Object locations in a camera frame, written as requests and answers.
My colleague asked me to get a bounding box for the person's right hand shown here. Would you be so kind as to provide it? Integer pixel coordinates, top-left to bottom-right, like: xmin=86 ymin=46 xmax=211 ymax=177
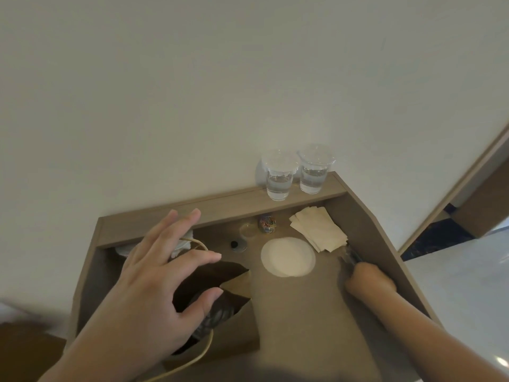
xmin=344 ymin=261 xmax=398 ymax=303

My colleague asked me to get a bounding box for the person's left hand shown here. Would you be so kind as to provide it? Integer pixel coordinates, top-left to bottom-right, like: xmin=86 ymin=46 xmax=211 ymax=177
xmin=85 ymin=209 xmax=224 ymax=362

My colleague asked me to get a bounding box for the person's right forearm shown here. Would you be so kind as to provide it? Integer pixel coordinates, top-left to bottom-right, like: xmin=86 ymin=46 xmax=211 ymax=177
xmin=370 ymin=290 xmax=509 ymax=382

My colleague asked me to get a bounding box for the person's left forearm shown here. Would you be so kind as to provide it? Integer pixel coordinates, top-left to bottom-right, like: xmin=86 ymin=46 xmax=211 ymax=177
xmin=38 ymin=324 xmax=173 ymax=382

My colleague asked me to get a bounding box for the white plastic container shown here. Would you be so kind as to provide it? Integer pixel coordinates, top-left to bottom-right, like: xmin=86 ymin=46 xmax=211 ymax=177
xmin=115 ymin=230 xmax=196 ymax=260

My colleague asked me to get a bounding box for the grey patterned object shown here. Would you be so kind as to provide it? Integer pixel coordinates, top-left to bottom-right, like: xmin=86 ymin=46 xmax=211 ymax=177
xmin=186 ymin=289 xmax=236 ymax=343

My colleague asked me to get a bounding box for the brown paper bag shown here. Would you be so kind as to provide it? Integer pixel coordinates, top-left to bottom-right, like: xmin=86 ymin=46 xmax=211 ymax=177
xmin=161 ymin=262 xmax=261 ymax=371

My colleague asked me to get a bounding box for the stack of beige paper napkins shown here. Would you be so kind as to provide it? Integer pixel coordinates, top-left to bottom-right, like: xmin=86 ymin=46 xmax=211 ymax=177
xmin=289 ymin=206 xmax=348 ymax=254

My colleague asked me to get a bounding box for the white round disc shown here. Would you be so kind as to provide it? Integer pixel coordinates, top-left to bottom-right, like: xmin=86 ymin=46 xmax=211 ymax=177
xmin=260 ymin=237 xmax=317 ymax=278

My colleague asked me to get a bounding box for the colourful patterned small jar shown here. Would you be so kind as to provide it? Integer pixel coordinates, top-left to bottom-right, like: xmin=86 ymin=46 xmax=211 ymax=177
xmin=258 ymin=214 xmax=278 ymax=235

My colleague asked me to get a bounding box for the clear plastic cup with water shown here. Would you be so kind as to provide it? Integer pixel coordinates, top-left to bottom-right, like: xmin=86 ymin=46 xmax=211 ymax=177
xmin=296 ymin=144 xmax=336 ymax=195
xmin=260 ymin=149 xmax=301 ymax=202

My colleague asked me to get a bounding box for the brown wooden door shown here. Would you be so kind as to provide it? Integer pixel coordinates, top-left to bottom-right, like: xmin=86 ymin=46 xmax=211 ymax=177
xmin=451 ymin=155 xmax=509 ymax=240

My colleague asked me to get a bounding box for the brown wooden furniture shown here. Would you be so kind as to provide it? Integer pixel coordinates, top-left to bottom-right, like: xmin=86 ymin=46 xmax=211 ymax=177
xmin=0 ymin=321 xmax=67 ymax=382

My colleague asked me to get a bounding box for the cream cord bag handle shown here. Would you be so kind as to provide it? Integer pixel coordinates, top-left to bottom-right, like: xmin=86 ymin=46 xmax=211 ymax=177
xmin=139 ymin=236 xmax=215 ymax=382

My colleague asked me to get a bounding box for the wooden desk frame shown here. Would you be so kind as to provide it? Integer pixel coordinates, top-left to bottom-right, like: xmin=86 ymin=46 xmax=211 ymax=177
xmin=65 ymin=171 xmax=445 ymax=382

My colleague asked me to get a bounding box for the wooden door frame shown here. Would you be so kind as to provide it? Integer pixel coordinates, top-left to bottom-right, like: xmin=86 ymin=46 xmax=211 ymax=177
xmin=398 ymin=122 xmax=509 ymax=256

